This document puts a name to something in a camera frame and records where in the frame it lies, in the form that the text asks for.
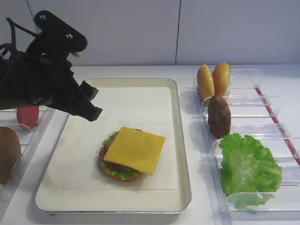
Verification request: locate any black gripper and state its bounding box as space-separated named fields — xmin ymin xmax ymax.
xmin=0 ymin=10 xmax=103 ymax=121

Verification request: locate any yellow cheese slice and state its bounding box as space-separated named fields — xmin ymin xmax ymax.
xmin=104 ymin=127 xmax=166 ymax=175

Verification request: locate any tomato slice on burger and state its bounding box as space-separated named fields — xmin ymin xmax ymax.
xmin=101 ymin=148 xmax=108 ymax=160

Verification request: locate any red tomato slice upright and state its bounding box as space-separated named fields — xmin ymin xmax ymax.
xmin=16 ymin=106 xmax=39 ymax=131

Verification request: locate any lettuce leaf on burger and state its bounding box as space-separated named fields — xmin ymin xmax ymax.
xmin=97 ymin=131 xmax=144 ymax=182

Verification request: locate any upright brown meat patty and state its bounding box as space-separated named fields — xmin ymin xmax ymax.
xmin=208 ymin=95 xmax=231 ymax=139

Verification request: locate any large green lettuce leaf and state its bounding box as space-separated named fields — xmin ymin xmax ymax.
xmin=219 ymin=133 xmax=282 ymax=209

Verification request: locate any clear acrylic left rack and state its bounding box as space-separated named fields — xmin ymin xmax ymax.
xmin=0 ymin=106 xmax=55 ymax=218

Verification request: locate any clear acrylic rack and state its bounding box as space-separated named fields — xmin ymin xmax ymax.
xmin=192 ymin=69 xmax=300 ymax=225
xmin=0 ymin=106 xmax=55 ymax=218

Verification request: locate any white parchment paper sheet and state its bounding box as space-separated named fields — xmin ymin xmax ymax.
xmin=63 ymin=88 xmax=177 ymax=190

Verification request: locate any metal baking tray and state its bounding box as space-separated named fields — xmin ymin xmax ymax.
xmin=35 ymin=78 xmax=191 ymax=214

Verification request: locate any brown bun left rack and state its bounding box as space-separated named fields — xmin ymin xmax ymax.
xmin=0 ymin=127 xmax=21 ymax=184

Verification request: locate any bottom burger bun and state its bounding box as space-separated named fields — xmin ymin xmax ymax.
xmin=98 ymin=157 xmax=143 ymax=182

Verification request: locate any left sesame bun top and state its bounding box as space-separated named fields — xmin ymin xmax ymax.
xmin=197 ymin=64 xmax=215 ymax=100

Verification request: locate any sesame bun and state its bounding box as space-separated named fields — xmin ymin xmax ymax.
xmin=197 ymin=64 xmax=215 ymax=100
xmin=212 ymin=62 xmax=231 ymax=96

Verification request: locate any right sesame bun top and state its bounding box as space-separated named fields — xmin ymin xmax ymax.
xmin=212 ymin=62 xmax=231 ymax=96

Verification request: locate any red white striped straw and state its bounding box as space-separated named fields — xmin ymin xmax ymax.
xmin=255 ymin=87 xmax=300 ymax=165

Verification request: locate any clear acrylic right rack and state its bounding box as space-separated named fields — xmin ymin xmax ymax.
xmin=192 ymin=69 xmax=300 ymax=225

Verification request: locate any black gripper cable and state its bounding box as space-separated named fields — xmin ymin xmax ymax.
xmin=0 ymin=17 xmax=38 ymax=59

